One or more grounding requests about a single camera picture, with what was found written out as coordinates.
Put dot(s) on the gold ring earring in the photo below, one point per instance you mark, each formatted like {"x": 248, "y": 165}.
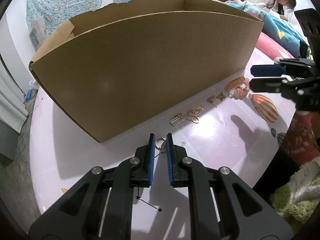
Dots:
{"x": 160, "y": 143}

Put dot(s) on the white curtain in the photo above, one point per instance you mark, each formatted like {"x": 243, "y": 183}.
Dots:
{"x": 13, "y": 111}

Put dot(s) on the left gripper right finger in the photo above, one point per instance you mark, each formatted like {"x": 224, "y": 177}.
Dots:
{"x": 221, "y": 204}

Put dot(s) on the brown cardboard box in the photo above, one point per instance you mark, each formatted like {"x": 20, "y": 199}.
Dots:
{"x": 116, "y": 67}

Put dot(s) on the green fuzzy sleeve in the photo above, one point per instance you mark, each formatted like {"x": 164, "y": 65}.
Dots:
{"x": 297, "y": 200}

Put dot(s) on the gold bird charm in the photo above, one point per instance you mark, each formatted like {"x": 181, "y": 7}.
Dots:
{"x": 211, "y": 100}

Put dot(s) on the gold loop charm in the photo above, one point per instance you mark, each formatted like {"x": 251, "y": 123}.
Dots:
{"x": 194, "y": 113}

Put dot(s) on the person with black hair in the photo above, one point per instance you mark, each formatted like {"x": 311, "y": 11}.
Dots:
{"x": 276, "y": 7}

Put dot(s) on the gold butterfly charm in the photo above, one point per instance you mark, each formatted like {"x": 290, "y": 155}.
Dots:
{"x": 221, "y": 96}

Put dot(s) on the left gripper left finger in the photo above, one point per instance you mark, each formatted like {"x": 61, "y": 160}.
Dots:
{"x": 99, "y": 205}

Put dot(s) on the pink floral blanket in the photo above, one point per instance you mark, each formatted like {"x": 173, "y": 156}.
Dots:
{"x": 301, "y": 142}

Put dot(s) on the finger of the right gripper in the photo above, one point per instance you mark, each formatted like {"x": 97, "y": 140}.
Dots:
{"x": 268, "y": 70}
{"x": 269, "y": 85}

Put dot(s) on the teal floral hanging cloth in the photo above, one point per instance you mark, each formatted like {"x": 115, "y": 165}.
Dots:
{"x": 45, "y": 16}

